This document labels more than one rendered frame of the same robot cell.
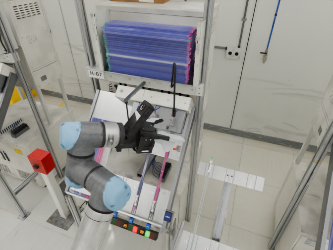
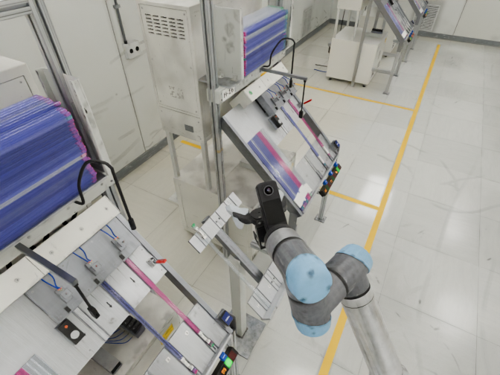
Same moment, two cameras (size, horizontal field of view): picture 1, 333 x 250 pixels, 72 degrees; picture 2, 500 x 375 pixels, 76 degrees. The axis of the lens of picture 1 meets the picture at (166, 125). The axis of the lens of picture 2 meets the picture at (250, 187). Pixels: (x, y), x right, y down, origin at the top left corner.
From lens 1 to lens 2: 0.80 m
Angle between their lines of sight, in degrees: 61
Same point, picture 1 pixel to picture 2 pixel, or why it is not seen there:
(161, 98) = (68, 237)
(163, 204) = (207, 321)
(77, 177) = (338, 299)
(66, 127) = (318, 267)
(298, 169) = (186, 178)
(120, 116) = (20, 344)
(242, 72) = not seen: outside the picture
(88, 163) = not seen: hidden behind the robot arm
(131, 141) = not seen: hidden behind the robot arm
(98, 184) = (356, 268)
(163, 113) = (94, 250)
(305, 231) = (253, 205)
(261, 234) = (211, 258)
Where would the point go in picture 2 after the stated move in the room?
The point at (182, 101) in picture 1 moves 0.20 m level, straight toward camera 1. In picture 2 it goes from (100, 211) to (154, 221)
